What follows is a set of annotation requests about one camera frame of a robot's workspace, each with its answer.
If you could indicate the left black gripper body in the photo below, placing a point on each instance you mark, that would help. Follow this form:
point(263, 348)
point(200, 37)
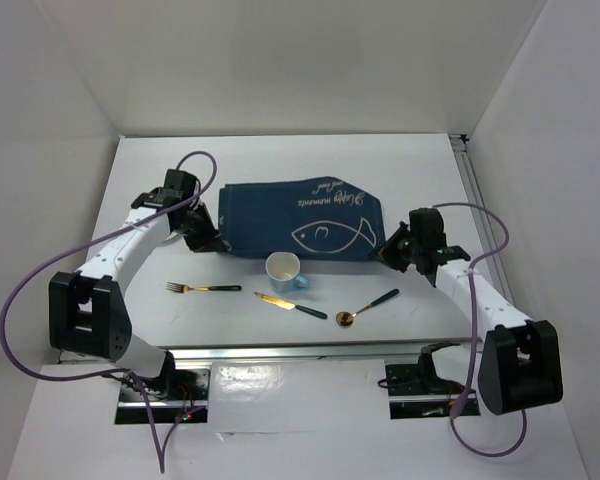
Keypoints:
point(197, 228)

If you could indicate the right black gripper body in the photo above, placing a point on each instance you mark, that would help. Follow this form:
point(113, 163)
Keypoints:
point(400, 250)

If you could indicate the white and blue mug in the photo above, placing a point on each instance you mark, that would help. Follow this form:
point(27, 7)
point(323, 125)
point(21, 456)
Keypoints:
point(283, 272)

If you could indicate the blue fish placemat cloth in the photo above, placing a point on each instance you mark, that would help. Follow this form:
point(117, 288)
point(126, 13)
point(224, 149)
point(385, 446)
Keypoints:
point(323, 218)

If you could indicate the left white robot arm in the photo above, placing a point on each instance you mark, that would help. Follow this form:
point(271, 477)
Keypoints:
point(87, 311)

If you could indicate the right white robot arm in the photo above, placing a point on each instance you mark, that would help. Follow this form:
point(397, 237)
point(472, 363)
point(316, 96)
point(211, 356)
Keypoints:
point(515, 359)

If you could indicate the white plate with rings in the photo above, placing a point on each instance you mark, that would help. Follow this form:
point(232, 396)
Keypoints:
point(173, 238)

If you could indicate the gold fork green handle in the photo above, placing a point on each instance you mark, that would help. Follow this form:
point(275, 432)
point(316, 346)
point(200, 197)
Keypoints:
point(180, 288)

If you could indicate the gold spoon green handle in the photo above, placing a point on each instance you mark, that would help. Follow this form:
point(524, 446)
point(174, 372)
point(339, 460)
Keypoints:
point(346, 319)

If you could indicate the aluminium front rail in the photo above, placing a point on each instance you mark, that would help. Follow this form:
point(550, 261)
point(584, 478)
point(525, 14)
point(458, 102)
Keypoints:
point(384, 349)

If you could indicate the gold knife green handle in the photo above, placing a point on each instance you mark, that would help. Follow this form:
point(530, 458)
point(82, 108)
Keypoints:
point(287, 305)

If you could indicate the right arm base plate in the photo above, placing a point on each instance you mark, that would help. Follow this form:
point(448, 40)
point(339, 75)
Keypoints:
point(415, 390)

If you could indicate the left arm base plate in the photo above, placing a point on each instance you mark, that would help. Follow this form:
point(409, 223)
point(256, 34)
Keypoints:
point(185, 400)

